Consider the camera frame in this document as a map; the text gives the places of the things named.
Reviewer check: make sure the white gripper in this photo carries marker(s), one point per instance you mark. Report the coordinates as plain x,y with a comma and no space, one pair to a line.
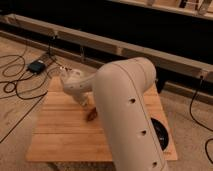
76,84

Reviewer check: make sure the black bowl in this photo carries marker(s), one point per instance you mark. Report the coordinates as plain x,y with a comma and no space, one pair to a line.
161,132

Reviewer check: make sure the wooden table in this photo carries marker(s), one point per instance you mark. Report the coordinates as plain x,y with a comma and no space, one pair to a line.
62,133

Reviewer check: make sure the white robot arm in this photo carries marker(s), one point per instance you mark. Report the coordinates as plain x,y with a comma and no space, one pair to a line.
118,89

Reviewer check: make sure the wooden shelf frame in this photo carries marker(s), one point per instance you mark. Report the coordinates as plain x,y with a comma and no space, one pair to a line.
161,59

